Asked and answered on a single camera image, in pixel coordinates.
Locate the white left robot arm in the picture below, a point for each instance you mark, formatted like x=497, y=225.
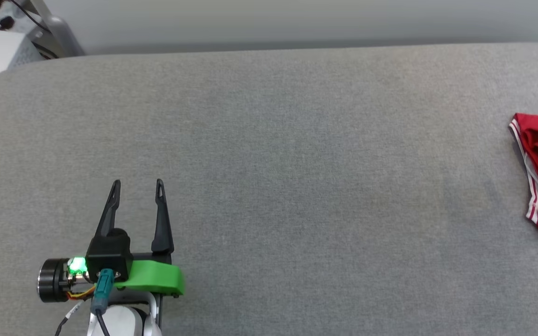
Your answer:
x=124, y=319

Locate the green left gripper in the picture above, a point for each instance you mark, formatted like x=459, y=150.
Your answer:
x=154, y=275

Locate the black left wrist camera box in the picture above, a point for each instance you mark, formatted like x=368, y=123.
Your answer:
x=108, y=254

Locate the white partition frame leg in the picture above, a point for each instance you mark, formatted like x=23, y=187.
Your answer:
x=61, y=37

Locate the grey fabric sofa cushion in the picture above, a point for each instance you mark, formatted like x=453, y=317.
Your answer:
x=297, y=163

